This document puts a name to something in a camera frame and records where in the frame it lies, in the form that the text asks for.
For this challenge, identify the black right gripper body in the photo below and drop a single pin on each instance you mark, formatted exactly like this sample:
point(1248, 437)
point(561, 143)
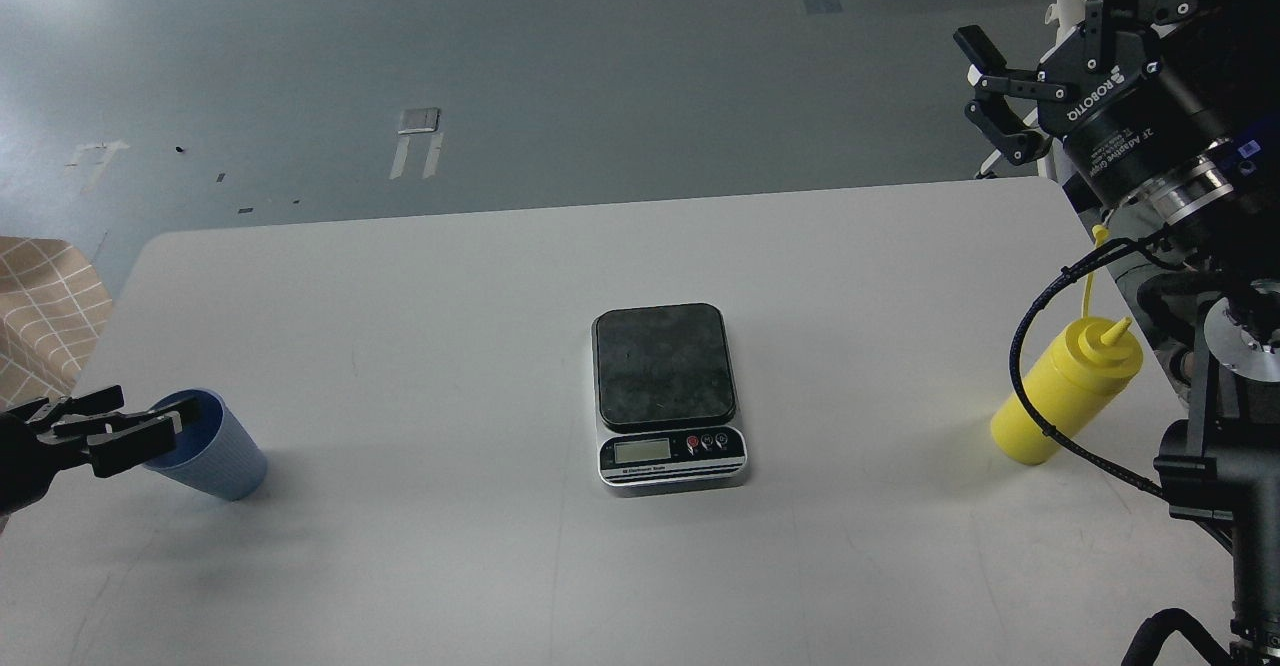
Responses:
point(1122, 110)

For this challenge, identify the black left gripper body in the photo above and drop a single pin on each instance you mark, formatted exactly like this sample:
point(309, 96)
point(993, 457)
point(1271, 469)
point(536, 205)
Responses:
point(28, 464)

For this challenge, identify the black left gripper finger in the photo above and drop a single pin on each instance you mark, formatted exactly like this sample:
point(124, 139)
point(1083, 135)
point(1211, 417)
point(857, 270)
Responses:
point(46, 411)
point(111, 442)

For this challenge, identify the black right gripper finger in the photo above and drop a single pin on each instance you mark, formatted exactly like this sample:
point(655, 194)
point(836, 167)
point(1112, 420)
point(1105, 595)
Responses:
point(1016, 141)
point(995, 77)

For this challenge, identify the blue ribbed plastic cup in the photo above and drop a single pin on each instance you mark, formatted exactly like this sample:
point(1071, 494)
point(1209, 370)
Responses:
point(213, 453)

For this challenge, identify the yellow squeeze bottle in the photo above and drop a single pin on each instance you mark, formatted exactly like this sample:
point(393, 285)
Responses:
point(1083, 369)

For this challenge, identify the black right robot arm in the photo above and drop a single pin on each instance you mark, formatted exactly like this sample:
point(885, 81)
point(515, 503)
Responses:
point(1213, 296)

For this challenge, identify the digital kitchen scale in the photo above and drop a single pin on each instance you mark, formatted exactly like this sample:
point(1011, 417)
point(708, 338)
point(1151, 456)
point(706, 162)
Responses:
point(664, 400)

